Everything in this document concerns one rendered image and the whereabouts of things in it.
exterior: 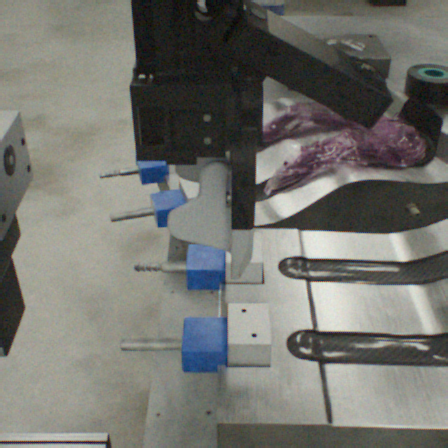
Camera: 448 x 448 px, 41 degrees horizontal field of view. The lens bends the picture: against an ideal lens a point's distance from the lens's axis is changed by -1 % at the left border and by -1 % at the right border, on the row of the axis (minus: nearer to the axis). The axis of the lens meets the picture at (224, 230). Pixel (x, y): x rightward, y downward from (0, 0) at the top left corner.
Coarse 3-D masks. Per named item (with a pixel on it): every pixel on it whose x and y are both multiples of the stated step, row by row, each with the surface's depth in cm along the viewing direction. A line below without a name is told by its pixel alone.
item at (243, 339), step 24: (240, 312) 53; (264, 312) 53; (192, 336) 53; (216, 336) 53; (240, 336) 51; (264, 336) 51; (192, 360) 52; (216, 360) 52; (240, 360) 51; (264, 360) 51
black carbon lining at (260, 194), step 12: (408, 108) 92; (420, 108) 90; (408, 120) 93; (420, 120) 91; (432, 120) 89; (420, 132) 92; (432, 132) 89; (432, 144) 89; (432, 156) 85; (264, 180) 82; (228, 192) 81; (264, 192) 81
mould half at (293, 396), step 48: (288, 240) 66; (336, 240) 67; (384, 240) 67; (432, 240) 66; (240, 288) 60; (288, 288) 60; (336, 288) 60; (384, 288) 61; (432, 288) 60; (288, 336) 55; (240, 384) 50; (288, 384) 50; (336, 384) 50; (384, 384) 51; (432, 384) 51; (240, 432) 48; (288, 432) 48; (336, 432) 48; (384, 432) 48; (432, 432) 48
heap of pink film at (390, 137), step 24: (288, 120) 86; (312, 120) 86; (336, 120) 87; (384, 120) 88; (264, 144) 87; (312, 144) 81; (336, 144) 78; (360, 144) 78; (384, 144) 80; (408, 144) 84; (288, 168) 79; (312, 168) 78
